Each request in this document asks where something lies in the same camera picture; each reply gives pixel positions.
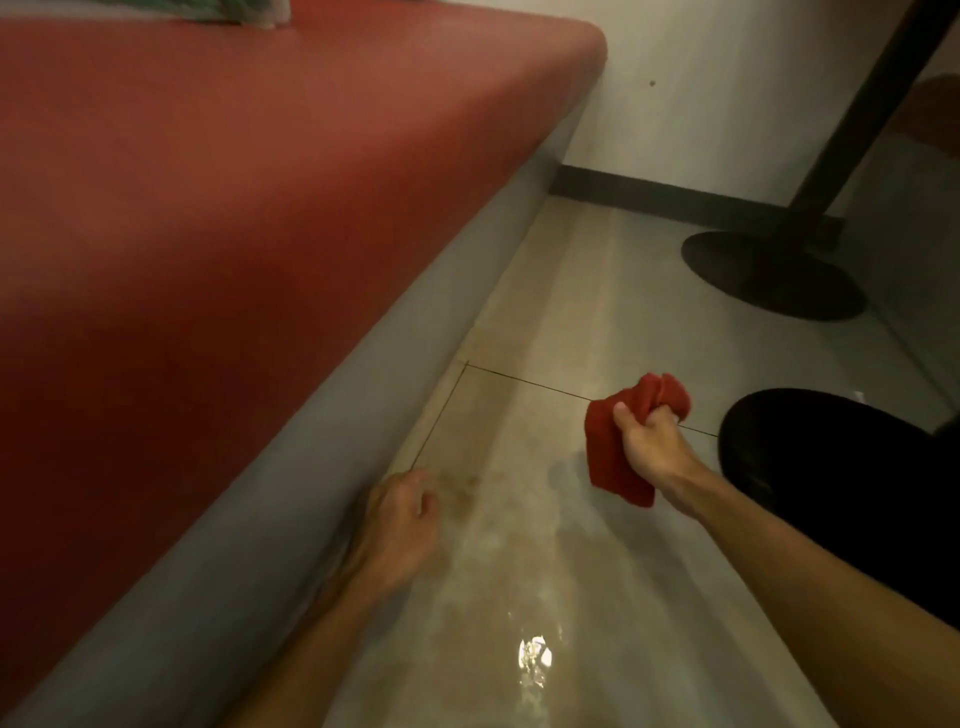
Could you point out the person's left forearm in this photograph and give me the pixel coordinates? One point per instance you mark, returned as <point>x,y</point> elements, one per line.
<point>315,660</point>

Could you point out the person's left hand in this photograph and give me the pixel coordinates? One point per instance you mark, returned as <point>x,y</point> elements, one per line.
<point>394,532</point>

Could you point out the beige tiled floor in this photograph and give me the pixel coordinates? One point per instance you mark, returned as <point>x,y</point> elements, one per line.
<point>637,315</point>

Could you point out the red bench seat cushion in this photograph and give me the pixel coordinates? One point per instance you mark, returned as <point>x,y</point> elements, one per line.
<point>934,112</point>
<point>225,262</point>

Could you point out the person's right hand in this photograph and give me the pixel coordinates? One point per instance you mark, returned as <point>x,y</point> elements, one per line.
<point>656,454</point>

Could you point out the person's right forearm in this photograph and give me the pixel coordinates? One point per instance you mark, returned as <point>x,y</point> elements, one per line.
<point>825,600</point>

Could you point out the black round table base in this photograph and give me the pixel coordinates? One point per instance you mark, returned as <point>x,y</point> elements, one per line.
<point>765,277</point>
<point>825,465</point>

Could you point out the red cloth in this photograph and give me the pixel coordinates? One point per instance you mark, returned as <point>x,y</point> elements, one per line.
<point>607,459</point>

